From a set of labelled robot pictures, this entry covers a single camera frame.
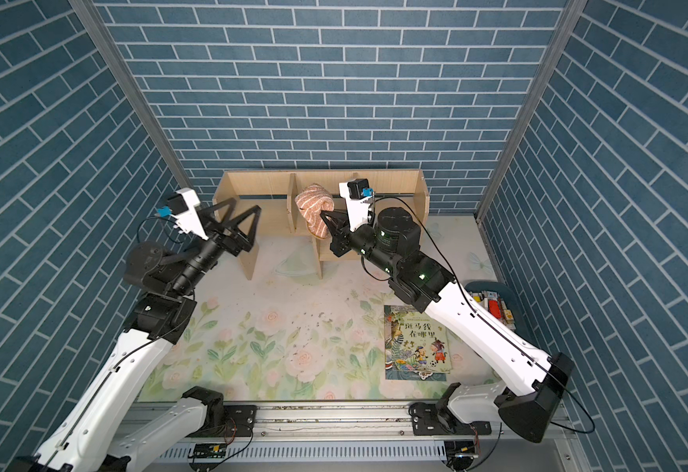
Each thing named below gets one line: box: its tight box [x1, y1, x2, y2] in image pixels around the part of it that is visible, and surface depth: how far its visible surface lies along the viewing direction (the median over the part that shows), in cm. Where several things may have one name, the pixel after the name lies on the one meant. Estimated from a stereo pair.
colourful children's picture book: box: [384, 304, 453, 382], surface depth 87 cm
